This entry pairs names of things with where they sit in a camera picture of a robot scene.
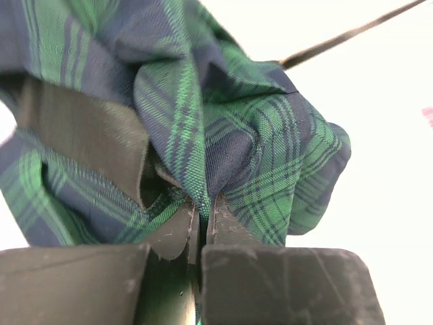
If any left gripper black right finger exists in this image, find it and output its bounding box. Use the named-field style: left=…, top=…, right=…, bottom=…
left=201, top=196, right=385, bottom=325

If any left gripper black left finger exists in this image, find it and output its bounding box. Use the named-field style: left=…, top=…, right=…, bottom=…
left=1, top=200, right=199, bottom=324

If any green navy plaid skirt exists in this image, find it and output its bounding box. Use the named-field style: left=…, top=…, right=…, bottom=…
left=1, top=1, right=351, bottom=246

